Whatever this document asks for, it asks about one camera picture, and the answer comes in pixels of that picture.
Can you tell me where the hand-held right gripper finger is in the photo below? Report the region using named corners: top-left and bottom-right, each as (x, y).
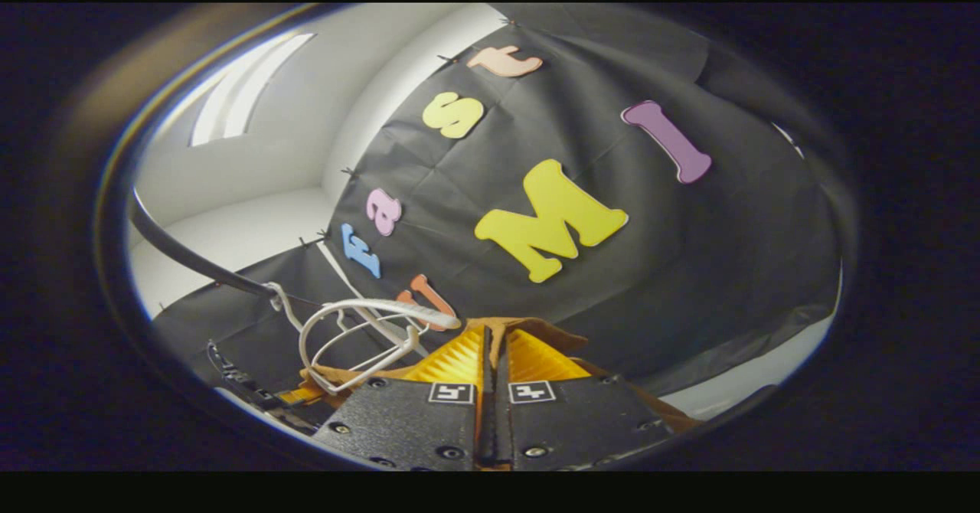
top-left (494, 328), bottom-right (676, 472)
top-left (310, 325), bottom-right (495, 472)

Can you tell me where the brown shirt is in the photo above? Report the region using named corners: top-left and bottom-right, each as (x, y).
top-left (299, 315), bottom-right (701, 433)

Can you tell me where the white hanger with shirt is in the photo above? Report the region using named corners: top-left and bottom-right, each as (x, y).
top-left (298, 298), bottom-right (462, 396)

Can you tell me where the empty white hanger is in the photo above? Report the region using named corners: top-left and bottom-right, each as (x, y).
top-left (266, 281), bottom-right (430, 361)

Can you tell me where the black clothes rack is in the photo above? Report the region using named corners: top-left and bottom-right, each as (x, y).
top-left (129, 190), bottom-right (322, 307)

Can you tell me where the black backdrop cloth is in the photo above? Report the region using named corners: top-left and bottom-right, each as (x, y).
top-left (149, 4), bottom-right (843, 399)

